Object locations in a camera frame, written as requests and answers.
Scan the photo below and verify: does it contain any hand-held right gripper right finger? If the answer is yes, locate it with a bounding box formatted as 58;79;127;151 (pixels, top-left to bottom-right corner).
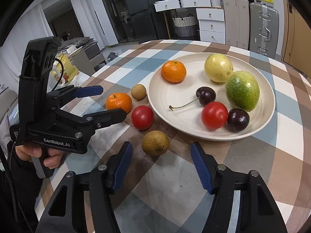
190;141;289;233

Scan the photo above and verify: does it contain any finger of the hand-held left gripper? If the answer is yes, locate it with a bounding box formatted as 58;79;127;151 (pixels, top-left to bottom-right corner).
46;85;104;110
50;108;127;136

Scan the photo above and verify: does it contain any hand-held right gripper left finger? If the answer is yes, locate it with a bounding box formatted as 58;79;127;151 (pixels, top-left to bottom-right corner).
35;141;134;233

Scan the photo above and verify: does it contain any mandarin orange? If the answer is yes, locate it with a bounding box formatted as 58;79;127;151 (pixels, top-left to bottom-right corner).
161;60;187;83
106;92;133;114

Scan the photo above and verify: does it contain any red cherry tomato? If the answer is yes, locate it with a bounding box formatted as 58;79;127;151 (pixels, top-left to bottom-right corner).
201;101;229;130
131;105;154;130

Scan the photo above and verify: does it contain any small round longan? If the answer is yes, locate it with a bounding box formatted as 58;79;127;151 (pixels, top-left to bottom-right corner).
131;84;147;101

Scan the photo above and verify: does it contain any large brown longan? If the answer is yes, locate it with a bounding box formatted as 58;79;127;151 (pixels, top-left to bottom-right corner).
141;130;170;156

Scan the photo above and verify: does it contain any dark stemless cherry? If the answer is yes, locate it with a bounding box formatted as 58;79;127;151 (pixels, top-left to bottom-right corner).
227;108;250;133

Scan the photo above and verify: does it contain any cream round plate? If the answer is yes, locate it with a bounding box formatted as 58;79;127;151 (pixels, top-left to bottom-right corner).
147;53;276;141

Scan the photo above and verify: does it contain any dark cherry with stem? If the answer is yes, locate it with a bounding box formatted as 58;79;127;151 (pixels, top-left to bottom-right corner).
169;87;216;111

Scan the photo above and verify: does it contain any green-yellow passion fruit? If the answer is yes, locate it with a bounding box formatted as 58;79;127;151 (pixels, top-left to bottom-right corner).
225;70;260;112

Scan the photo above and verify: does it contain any yellow passion fruit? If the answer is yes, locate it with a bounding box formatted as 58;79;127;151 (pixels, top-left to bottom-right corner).
204;53;234;83

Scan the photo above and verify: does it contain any person's left forearm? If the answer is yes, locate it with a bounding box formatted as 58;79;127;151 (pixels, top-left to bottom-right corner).
0;141;42;233

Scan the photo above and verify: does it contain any person's left hand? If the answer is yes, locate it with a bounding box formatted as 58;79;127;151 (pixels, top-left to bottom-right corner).
15;144;64;167

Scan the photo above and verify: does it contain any yellow bag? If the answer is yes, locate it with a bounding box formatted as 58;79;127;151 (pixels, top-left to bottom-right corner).
50;53;79;83

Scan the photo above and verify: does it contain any grey side cabinet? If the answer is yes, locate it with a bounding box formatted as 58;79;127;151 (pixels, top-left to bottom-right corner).
83;42;107;74

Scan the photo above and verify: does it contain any white bowl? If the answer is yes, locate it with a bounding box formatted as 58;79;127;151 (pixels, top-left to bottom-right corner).
64;44;84;56

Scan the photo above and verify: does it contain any folded grey cloth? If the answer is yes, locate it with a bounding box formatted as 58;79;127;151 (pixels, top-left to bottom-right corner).
58;36;99;51

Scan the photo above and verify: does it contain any dark glass-door cabinet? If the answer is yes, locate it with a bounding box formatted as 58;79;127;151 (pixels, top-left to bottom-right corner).
96;0;127;44

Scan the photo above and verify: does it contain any dark grey refrigerator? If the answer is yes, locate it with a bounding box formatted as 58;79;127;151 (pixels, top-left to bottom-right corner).
118;0;161;44

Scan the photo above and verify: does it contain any woven laundry basket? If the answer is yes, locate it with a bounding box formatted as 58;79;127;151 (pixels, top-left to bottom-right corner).
172;14;198;38

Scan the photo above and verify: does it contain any white drawer cabinet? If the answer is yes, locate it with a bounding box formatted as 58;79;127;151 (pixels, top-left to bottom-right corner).
196;7;226;44

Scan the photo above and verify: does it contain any white desk with drawers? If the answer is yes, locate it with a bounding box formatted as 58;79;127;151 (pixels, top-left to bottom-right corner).
154;0;224;39

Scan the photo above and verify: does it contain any silver suitcase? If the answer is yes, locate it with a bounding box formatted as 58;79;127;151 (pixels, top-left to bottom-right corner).
249;2;280;59

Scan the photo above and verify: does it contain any beige suitcase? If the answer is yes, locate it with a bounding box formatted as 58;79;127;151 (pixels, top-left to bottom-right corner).
222;0;251;50

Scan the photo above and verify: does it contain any wooden door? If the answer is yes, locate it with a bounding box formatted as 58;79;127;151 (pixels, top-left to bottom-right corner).
282;0;311;73

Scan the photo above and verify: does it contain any black cable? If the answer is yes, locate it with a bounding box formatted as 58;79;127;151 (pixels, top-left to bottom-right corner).
50;58;64;93

